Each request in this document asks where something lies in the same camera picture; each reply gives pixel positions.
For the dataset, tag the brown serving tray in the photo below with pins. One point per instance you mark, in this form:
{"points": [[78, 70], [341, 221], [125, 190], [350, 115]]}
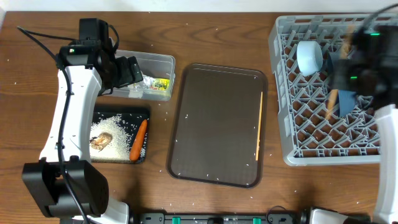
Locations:
{"points": [[214, 139]]}

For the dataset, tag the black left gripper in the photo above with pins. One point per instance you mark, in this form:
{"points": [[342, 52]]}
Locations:
{"points": [[129, 76]]}

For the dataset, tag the foil wrapper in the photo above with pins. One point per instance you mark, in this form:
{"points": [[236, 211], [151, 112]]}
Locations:
{"points": [[150, 83]]}

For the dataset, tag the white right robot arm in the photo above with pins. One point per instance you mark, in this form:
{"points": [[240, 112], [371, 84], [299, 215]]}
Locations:
{"points": [[372, 71]]}

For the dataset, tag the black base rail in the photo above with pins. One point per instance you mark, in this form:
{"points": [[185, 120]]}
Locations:
{"points": [[275, 215]]}

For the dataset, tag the dark blue plate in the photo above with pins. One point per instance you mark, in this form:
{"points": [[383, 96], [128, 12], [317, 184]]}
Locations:
{"points": [[342, 98]]}

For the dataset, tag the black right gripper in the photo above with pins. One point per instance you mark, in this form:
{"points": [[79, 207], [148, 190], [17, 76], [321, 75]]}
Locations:
{"points": [[342, 81]]}

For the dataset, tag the brown food piece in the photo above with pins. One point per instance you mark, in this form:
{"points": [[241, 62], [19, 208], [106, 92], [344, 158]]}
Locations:
{"points": [[101, 141]]}

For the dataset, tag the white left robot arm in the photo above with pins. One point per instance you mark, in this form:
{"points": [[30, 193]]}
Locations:
{"points": [[63, 182]]}

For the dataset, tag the orange carrot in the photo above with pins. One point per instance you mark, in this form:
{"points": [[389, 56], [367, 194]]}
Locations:
{"points": [[138, 142]]}

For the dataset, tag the grey dishwasher rack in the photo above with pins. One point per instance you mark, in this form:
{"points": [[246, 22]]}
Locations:
{"points": [[307, 137]]}

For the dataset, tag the spilled white rice pile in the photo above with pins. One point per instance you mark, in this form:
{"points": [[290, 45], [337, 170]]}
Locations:
{"points": [[116, 137]]}

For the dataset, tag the wooden chopstick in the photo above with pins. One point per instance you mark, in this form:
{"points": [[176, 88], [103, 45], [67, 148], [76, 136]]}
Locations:
{"points": [[259, 127], [346, 99]]}

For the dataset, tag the black tray bin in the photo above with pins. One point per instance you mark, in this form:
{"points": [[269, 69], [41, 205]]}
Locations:
{"points": [[130, 133]]}

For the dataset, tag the clear plastic bin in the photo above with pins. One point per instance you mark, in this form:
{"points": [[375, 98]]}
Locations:
{"points": [[151, 65]]}

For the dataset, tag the light blue rice bowl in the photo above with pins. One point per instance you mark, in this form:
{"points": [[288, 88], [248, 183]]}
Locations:
{"points": [[309, 57]]}

